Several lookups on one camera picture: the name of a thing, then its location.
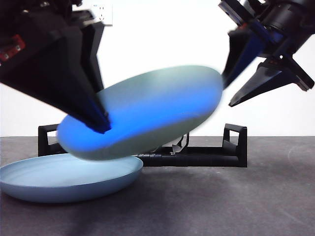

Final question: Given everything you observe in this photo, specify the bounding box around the green round plate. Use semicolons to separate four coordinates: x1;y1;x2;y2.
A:
56;64;224;161

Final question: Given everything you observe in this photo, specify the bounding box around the white wall socket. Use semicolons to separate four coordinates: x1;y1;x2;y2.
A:
93;3;114;27

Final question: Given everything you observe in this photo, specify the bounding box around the blue round plate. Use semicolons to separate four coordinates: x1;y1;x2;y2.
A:
0;152;144;204

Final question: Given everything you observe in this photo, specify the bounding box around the black plate rack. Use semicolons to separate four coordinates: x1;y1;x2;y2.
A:
37;123;248;169

